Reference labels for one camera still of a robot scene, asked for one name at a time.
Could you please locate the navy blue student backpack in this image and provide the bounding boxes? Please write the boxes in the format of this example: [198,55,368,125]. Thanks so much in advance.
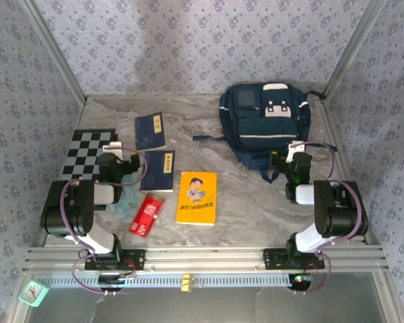
[192,81,326,184]

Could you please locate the teal rubber gloves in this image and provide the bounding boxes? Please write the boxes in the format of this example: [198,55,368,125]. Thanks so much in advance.
[109,170,140,219]

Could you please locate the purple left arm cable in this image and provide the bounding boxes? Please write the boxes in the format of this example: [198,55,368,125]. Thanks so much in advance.
[62,147,149,297]

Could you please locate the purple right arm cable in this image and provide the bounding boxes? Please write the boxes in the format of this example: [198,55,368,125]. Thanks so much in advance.
[291,140,370,297]

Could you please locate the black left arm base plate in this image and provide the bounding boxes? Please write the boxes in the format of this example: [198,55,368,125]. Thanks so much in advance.
[84,249,146,271]

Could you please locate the mint green alarm clock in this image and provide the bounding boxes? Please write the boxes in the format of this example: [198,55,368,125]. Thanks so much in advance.
[18,279,51,308]

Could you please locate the black grey checkered board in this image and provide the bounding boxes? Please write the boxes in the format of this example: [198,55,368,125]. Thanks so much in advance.
[59,129,120,182]

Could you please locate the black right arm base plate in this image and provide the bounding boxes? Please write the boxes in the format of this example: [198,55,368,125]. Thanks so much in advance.
[263,248,325,271]

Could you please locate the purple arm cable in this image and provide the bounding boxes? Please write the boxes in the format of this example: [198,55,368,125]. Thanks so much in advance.
[291,140,370,297]
[62,147,149,297]

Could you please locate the dark blue book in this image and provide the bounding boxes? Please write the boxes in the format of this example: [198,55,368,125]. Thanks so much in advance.
[135,111,167,152]
[139,149,176,193]

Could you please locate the aluminium frame post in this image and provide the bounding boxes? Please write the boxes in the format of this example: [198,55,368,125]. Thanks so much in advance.
[321,0,389,101]
[18,0,88,105]

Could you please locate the red snack packet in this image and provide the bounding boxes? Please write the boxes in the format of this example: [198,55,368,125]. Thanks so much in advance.
[128,192,167,239]

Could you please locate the aluminium mounting rail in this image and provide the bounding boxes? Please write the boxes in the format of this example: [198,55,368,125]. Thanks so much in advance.
[22,244,391,274]

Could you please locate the yellow cartoon cover book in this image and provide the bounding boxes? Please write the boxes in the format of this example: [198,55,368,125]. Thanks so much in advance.
[175,171,219,227]

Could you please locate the aluminium table side rail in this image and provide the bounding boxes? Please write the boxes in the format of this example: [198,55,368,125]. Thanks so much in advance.
[318,96,384,248]

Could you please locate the grey slotted cable duct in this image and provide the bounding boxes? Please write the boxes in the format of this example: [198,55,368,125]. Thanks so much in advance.
[36,273,312,289]

